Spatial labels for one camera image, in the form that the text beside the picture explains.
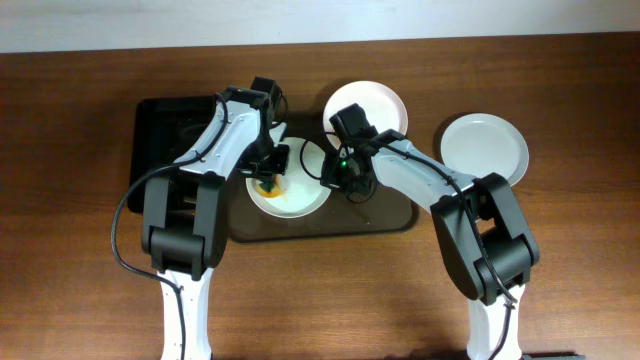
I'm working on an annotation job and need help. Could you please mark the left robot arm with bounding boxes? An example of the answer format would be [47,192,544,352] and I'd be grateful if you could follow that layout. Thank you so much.
[142,77,289,359]

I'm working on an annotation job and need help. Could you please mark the pink plate with sauce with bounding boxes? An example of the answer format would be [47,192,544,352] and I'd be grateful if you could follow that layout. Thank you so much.
[323,81,408,135]

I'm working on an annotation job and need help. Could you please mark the white plate with sauce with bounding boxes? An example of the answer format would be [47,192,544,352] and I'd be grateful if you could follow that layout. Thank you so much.
[245,137,331,219]

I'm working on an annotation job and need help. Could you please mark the dark object at bottom edge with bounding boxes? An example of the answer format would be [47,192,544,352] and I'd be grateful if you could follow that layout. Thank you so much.
[521,354,587,360]

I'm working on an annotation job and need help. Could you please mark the brown serving tray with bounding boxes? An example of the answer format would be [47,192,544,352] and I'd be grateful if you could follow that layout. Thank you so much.
[226,172,420,244]

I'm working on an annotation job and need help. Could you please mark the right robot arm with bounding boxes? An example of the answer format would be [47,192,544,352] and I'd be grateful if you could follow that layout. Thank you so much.
[320,130,540,359]

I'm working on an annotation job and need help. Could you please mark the grey plate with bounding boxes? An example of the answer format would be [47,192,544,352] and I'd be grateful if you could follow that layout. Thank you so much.
[440,113,530,186]

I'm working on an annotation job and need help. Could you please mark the green yellow sponge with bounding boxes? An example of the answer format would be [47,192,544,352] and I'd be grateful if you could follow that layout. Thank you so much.
[253,176,286,198]

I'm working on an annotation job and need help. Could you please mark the black tray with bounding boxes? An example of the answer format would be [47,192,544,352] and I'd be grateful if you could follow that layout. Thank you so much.
[127,96,216,214]

